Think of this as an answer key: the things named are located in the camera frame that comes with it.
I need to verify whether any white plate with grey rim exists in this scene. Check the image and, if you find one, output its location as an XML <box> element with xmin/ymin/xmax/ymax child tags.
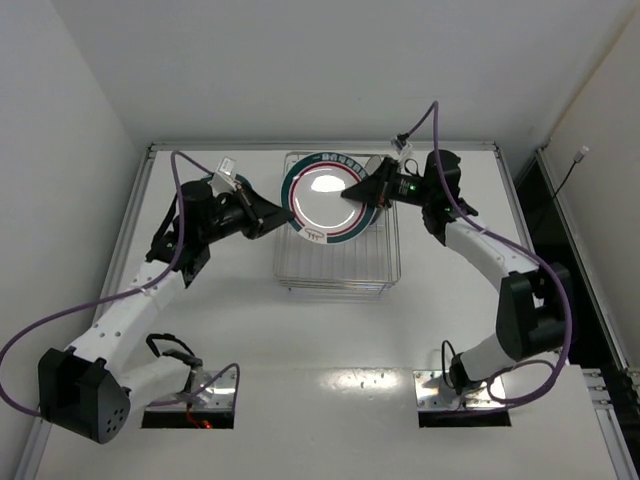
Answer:
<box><xmin>364</xmin><ymin>155</ymin><xmax>383</xmax><ymax>176</ymax></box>

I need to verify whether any green red rimmed plate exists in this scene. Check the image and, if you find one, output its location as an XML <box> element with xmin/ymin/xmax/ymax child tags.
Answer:
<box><xmin>201</xmin><ymin>173</ymin><xmax>251</xmax><ymax>193</ymax></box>
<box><xmin>280</xmin><ymin>152</ymin><xmax>377</xmax><ymax>245</ymax></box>

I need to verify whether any small blue patterned plate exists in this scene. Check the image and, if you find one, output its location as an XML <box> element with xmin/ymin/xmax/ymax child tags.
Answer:
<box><xmin>372</xmin><ymin>205</ymin><xmax>389</xmax><ymax>223</ymax></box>

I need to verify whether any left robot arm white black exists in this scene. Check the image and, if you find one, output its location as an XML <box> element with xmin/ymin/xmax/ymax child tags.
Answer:
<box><xmin>38</xmin><ymin>180</ymin><xmax>294</xmax><ymax>444</ymax></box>

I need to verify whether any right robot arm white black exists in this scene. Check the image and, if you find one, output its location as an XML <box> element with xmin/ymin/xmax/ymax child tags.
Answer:
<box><xmin>341</xmin><ymin>150</ymin><xmax>574</xmax><ymax>395</ymax></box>

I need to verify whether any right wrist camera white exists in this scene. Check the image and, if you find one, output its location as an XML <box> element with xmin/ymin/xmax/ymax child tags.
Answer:
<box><xmin>391</xmin><ymin>133</ymin><xmax>413</xmax><ymax>157</ymax></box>

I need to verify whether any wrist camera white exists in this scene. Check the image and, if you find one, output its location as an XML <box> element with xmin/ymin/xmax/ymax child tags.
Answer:
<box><xmin>391</xmin><ymin>133</ymin><xmax>413</xmax><ymax>157</ymax></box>
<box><xmin>210</xmin><ymin>157</ymin><xmax>236</xmax><ymax>195</ymax></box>

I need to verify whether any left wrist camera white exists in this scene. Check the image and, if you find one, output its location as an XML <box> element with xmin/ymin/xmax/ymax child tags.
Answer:
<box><xmin>210</xmin><ymin>157</ymin><xmax>236</xmax><ymax>195</ymax></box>

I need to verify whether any metal wire dish rack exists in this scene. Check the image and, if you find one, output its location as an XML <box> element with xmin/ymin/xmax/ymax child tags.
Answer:
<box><xmin>274</xmin><ymin>151</ymin><xmax>401</xmax><ymax>295</ymax></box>

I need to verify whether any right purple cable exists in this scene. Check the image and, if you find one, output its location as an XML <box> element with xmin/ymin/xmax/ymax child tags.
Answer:
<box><xmin>405</xmin><ymin>100</ymin><xmax>574</xmax><ymax>414</ymax></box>

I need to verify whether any left black base cable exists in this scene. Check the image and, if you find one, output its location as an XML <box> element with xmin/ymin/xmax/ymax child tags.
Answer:
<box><xmin>145</xmin><ymin>331</ymin><xmax>204</xmax><ymax>381</ymax></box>

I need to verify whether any black base cable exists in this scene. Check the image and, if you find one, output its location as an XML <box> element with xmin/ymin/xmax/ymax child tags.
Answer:
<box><xmin>145</xmin><ymin>331</ymin><xmax>204</xmax><ymax>381</ymax></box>
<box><xmin>440</xmin><ymin>339</ymin><xmax>460</xmax><ymax>386</ymax></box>

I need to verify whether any right black base cable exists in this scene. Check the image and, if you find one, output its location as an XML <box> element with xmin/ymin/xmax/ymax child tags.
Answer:
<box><xmin>440</xmin><ymin>339</ymin><xmax>460</xmax><ymax>386</ymax></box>

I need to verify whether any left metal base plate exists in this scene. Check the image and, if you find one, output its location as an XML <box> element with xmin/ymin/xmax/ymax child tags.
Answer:
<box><xmin>146</xmin><ymin>364</ymin><xmax>240</xmax><ymax>416</ymax></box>

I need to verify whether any metal base plate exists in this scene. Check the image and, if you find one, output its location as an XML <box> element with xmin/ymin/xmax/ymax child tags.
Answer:
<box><xmin>146</xmin><ymin>364</ymin><xmax>240</xmax><ymax>416</ymax></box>
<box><xmin>413</xmin><ymin>370</ymin><xmax>505</xmax><ymax>414</ymax></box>

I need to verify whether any black cable with white plug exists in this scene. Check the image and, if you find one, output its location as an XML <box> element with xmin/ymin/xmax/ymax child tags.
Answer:
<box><xmin>549</xmin><ymin>145</ymin><xmax>590</xmax><ymax>199</ymax></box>

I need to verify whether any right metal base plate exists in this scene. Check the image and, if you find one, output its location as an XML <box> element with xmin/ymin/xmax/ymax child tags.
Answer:
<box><xmin>413</xmin><ymin>370</ymin><xmax>505</xmax><ymax>414</ymax></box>

